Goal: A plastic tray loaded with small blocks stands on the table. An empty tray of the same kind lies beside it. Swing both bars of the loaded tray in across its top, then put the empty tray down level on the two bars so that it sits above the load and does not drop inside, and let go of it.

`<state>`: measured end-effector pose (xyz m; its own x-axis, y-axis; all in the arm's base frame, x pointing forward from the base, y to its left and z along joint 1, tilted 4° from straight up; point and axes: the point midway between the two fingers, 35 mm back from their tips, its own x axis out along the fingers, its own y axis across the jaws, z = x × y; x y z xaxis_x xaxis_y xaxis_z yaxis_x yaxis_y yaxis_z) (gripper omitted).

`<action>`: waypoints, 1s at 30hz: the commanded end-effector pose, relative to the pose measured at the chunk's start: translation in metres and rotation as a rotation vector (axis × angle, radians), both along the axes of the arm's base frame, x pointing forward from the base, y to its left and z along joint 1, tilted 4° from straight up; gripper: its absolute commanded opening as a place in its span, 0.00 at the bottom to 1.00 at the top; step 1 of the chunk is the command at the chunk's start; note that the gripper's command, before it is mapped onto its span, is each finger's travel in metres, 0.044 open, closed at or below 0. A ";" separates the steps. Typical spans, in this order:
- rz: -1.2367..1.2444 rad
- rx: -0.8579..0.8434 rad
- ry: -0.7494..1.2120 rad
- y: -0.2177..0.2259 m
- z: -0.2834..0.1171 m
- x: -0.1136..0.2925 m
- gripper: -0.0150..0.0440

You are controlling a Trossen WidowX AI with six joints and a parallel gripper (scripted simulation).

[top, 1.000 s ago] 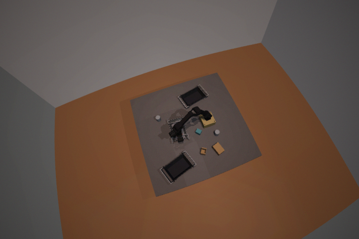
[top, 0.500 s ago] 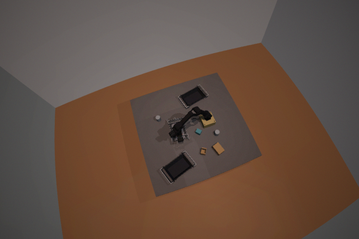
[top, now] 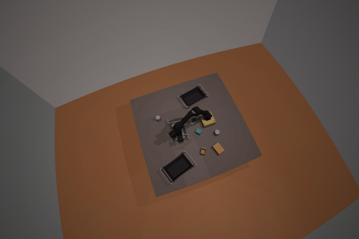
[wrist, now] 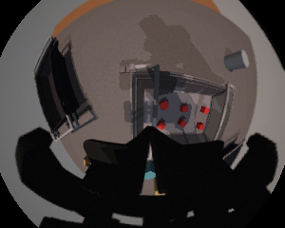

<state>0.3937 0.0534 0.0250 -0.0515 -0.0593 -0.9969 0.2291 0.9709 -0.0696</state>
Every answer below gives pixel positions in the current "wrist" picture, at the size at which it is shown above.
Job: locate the teal box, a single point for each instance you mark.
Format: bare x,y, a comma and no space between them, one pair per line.
149,172

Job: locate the dark grey cylinder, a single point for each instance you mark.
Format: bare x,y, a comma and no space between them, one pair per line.
236,60

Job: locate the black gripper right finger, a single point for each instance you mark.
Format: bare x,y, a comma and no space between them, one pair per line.
169,156

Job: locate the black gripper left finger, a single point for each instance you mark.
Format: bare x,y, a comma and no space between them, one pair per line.
130,156

